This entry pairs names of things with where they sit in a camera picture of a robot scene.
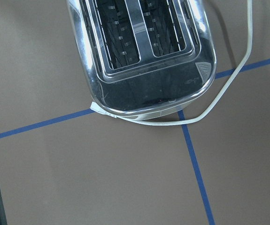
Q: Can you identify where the silver toaster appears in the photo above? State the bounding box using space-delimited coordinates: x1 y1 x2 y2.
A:
67 0 216 121

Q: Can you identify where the white toaster power cord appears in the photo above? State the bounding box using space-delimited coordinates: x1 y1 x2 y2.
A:
90 0 254 127

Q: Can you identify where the blue tape line far left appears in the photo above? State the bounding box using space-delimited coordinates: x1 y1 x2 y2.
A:
177 109 216 225

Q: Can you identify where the blue tape line crosswise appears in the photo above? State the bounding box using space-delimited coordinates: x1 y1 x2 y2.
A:
0 58 270 139

